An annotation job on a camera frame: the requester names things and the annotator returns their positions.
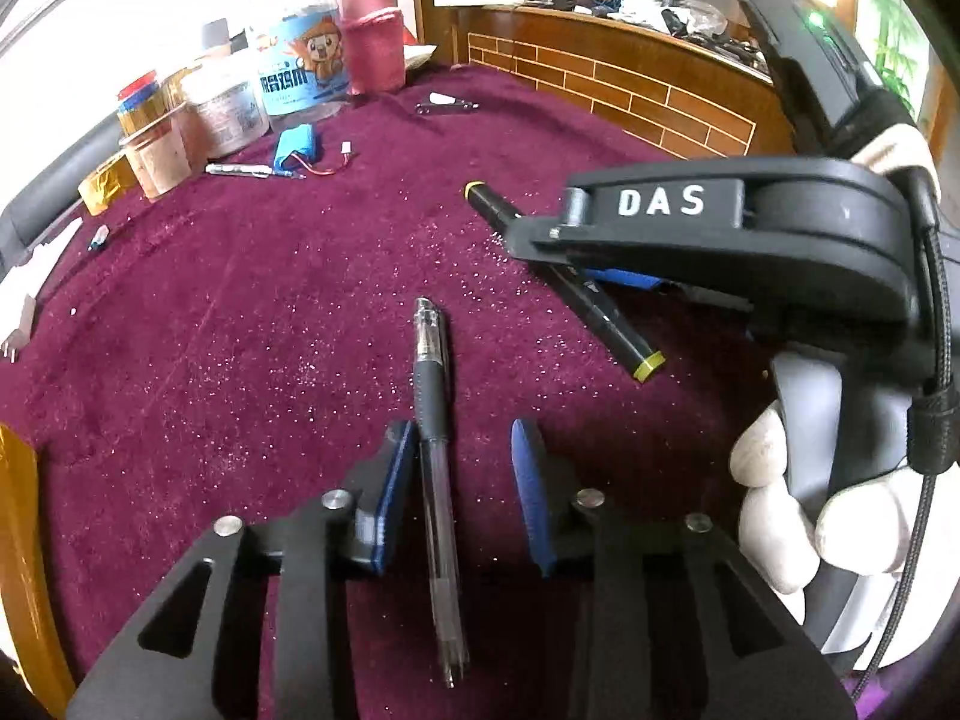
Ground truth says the small black clip tool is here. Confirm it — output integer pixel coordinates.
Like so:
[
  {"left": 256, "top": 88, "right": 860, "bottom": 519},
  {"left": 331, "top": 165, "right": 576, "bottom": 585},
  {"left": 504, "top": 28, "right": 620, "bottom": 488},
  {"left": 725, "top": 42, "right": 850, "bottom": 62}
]
[{"left": 416, "top": 92, "right": 482, "bottom": 116}]

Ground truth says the pink bottle with knitted sleeve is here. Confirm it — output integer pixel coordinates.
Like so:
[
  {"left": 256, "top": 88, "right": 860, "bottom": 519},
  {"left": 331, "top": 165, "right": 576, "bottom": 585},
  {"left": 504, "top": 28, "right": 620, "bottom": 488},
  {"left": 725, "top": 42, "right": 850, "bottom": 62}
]
[{"left": 339, "top": 0, "right": 410, "bottom": 97}]

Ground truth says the small jar with red lid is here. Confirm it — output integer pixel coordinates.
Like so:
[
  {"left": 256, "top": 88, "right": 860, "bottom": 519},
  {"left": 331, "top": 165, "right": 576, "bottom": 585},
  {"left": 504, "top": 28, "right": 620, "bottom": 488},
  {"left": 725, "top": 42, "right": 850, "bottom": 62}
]
[{"left": 115, "top": 69, "right": 178, "bottom": 133}]

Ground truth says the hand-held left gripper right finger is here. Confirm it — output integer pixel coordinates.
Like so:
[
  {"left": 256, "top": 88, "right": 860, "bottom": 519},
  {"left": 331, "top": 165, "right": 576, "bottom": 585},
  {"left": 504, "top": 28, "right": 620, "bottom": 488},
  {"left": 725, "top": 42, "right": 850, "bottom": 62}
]
[{"left": 510, "top": 418, "right": 856, "bottom": 720}]

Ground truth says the person's right hand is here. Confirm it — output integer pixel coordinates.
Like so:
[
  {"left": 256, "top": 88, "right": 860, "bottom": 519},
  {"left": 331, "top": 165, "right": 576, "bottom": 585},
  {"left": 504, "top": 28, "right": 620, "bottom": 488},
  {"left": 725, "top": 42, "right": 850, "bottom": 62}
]
[{"left": 730, "top": 124, "right": 940, "bottom": 595}]

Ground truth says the white power adapter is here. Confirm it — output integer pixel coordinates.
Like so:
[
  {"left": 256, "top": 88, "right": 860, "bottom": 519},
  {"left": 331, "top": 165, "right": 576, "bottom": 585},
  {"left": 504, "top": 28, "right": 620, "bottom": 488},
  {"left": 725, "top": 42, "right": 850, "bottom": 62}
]
[{"left": 0, "top": 217, "right": 84, "bottom": 365}]

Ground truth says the clear plastic cup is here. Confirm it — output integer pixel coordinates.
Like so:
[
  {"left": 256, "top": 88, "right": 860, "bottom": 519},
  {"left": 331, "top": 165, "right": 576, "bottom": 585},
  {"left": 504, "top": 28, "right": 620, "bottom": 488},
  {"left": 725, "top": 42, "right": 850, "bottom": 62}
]
[{"left": 118, "top": 101, "right": 200, "bottom": 200}]

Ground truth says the clear gel pen black grip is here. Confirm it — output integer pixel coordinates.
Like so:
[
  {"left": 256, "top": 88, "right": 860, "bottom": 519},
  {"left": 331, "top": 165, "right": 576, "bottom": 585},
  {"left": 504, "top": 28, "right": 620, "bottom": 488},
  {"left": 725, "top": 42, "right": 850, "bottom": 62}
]
[{"left": 412, "top": 296, "right": 470, "bottom": 689}]

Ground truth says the white plastic jar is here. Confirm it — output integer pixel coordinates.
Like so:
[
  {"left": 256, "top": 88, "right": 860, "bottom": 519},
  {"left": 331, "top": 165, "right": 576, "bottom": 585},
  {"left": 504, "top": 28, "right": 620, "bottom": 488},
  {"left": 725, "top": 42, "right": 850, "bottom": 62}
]
[{"left": 180, "top": 52, "right": 272, "bottom": 159}]

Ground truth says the large clear jar red lid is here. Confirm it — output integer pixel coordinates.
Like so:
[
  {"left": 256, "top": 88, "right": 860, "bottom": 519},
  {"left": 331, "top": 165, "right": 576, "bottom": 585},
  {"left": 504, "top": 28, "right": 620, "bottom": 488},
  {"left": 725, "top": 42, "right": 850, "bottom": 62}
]
[{"left": 244, "top": 0, "right": 355, "bottom": 122}]

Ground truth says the wooden counter with brick pattern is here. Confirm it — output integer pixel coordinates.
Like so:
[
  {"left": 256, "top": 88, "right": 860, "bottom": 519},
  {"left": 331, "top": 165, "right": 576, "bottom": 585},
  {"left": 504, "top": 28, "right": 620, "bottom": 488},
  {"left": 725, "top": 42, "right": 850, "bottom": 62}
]
[{"left": 465, "top": 4, "right": 797, "bottom": 160}]

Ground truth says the yellow tape roll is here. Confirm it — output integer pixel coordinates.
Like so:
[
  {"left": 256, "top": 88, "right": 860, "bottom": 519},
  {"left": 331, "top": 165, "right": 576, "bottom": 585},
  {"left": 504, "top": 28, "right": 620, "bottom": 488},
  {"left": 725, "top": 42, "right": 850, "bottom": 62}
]
[{"left": 79, "top": 154, "right": 140, "bottom": 215}]

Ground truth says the dark grey chair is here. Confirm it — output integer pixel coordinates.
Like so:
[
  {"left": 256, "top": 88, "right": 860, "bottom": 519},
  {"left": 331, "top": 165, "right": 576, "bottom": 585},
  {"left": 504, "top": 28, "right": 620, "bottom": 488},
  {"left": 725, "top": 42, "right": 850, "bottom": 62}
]
[{"left": 0, "top": 116, "right": 125, "bottom": 253}]

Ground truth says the purple velvet tablecloth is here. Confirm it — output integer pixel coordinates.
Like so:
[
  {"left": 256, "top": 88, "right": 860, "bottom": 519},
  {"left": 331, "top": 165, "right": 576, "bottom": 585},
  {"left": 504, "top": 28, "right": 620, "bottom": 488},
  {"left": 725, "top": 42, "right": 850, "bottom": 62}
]
[{"left": 0, "top": 60, "right": 960, "bottom": 720}]

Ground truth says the pile of tools and clutter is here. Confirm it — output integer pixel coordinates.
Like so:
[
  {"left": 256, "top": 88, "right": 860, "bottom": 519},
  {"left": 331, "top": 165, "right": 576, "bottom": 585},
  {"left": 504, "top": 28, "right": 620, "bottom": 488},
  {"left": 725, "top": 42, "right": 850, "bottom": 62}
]
[{"left": 525, "top": 0, "right": 775, "bottom": 77}]

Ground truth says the green plant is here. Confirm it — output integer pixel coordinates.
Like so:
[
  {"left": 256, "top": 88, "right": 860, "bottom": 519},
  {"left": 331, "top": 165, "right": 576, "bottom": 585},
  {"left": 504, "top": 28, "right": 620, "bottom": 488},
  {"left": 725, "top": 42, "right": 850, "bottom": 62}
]
[{"left": 870, "top": 0, "right": 928, "bottom": 122}]

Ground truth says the black braided cable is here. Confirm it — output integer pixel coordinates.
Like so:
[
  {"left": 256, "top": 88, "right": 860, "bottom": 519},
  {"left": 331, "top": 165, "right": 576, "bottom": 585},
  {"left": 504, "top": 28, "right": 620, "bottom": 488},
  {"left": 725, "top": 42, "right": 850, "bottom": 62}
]
[{"left": 847, "top": 165, "right": 960, "bottom": 695}]

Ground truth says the black marker with yellow caps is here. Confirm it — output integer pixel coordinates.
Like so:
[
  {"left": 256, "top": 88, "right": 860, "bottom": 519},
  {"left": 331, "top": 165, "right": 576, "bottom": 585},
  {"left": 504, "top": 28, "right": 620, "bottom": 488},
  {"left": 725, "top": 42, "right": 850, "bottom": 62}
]
[{"left": 463, "top": 180, "right": 667, "bottom": 383}]

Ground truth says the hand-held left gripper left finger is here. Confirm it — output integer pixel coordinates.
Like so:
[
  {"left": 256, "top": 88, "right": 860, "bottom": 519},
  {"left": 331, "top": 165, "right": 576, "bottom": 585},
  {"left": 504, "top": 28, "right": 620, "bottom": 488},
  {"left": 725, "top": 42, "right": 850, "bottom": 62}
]
[{"left": 64, "top": 418, "right": 419, "bottom": 720}]

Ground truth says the blue battery pack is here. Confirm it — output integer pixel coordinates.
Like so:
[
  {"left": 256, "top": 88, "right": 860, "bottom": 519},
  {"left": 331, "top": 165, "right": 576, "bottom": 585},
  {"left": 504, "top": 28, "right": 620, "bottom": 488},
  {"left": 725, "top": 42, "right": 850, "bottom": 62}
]
[{"left": 271, "top": 124, "right": 358, "bottom": 182}]

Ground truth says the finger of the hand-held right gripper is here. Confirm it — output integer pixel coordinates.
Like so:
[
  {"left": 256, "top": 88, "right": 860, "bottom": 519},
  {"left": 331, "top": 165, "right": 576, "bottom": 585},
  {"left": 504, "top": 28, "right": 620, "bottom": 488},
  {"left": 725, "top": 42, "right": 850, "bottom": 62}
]
[
  {"left": 505, "top": 212, "right": 752, "bottom": 272},
  {"left": 580, "top": 267, "right": 752, "bottom": 314}
]

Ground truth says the silver pen on cloth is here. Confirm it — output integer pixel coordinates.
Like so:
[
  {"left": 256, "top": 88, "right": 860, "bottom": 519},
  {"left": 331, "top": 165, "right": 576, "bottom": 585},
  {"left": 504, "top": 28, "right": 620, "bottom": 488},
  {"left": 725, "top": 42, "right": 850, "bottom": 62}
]
[{"left": 205, "top": 163, "right": 307, "bottom": 182}]

